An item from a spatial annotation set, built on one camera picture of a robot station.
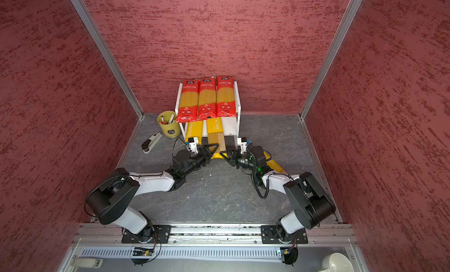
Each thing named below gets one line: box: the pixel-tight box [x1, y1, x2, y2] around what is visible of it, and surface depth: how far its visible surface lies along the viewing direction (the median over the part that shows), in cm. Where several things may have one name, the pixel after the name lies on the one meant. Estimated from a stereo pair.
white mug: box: [318, 252, 355, 272], surface depth 63 cm
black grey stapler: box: [141, 131, 163, 155], surface depth 105 cm
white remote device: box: [70, 257, 104, 269], surface depth 66 cm
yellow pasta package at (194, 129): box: [185, 120, 204, 145], surface depth 91 cm
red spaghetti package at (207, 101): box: [197, 76, 218, 121], surface depth 80 cm
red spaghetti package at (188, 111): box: [176, 79, 200, 124], surface depth 79 cm
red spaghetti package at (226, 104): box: [216, 75, 237, 118], surface depth 81 cm
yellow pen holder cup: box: [157, 110, 182, 138], surface depth 102 cm
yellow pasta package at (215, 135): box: [206, 117, 228, 159], surface depth 87 cm
